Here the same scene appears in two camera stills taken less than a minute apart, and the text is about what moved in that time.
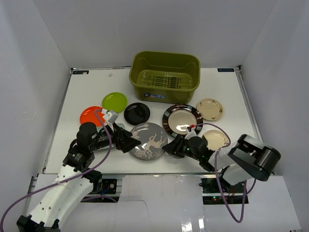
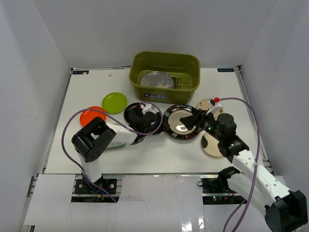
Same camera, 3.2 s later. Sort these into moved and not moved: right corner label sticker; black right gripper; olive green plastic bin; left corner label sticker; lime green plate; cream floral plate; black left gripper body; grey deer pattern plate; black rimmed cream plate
Moved: black right gripper; grey deer pattern plate; black left gripper body
Not moved: lime green plate; black rimmed cream plate; right corner label sticker; cream floral plate; olive green plastic bin; left corner label sticker
